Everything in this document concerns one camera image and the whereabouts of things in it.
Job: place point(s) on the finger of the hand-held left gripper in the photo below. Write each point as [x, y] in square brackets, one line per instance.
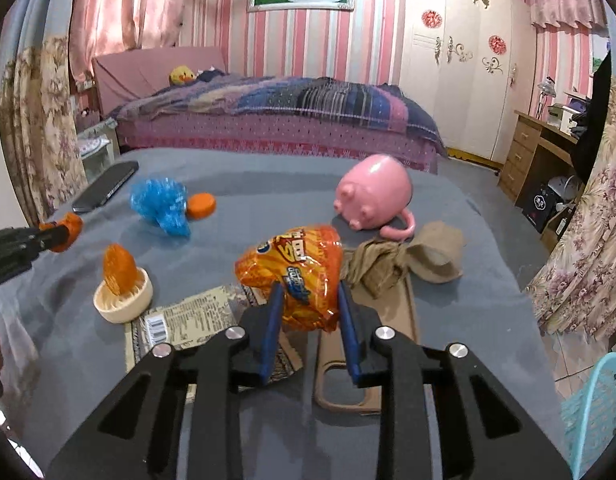
[17, 252]

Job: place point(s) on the cream juicer with orange disc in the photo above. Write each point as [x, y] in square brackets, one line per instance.
[122, 295]

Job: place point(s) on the patchwork quilt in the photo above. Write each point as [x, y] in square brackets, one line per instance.
[298, 97]

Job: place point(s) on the desk lamp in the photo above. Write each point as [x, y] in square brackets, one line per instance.
[545, 90]

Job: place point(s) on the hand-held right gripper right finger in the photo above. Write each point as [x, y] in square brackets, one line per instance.
[349, 330]

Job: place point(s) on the dark hanging garment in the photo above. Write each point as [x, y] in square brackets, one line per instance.
[595, 120]

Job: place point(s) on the black phone case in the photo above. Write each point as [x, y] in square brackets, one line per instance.
[105, 186]

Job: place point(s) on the black printed bag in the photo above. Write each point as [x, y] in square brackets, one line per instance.
[538, 205]

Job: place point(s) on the brown stocking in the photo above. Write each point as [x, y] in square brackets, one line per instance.
[418, 255]

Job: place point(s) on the cream wardrobe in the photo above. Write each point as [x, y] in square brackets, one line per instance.
[463, 85]

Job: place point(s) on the orange round lid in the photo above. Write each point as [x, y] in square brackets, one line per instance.
[202, 205]

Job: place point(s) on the pink headboard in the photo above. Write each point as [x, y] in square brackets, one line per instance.
[137, 72]

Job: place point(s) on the flat printed wrapper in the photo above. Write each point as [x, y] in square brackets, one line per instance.
[197, 315]

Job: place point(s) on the pink pig toy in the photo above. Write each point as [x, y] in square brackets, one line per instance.
[373, 190]

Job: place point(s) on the pink window curtain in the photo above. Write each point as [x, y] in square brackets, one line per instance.
[117, 10]

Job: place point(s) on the turquoise plastic basket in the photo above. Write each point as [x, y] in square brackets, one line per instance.
[595, 410]

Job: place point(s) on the orange plastic piece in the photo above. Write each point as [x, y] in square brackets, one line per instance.
[66, 230]

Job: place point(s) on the white nightstand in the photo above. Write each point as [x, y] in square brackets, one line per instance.
[97, 152]

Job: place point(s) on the wooden desk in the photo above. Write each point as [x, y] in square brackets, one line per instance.
[530, 145]

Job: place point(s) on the white fan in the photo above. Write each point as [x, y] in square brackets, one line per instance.
[565, 192]

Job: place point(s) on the bed with pink dotted skirt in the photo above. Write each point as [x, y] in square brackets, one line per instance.
[268, 135]

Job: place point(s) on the crumpled blue plastic bag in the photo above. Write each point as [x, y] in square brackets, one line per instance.
[162, 202]

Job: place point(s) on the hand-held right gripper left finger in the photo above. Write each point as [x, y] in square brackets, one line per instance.
[274, 320]

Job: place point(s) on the yellow duck plush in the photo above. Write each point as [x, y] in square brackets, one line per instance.
[181, 75]

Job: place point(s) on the white box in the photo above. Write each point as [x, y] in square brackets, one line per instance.
[563, 117]

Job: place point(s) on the orange snack bag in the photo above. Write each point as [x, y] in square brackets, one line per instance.
[303, 275]

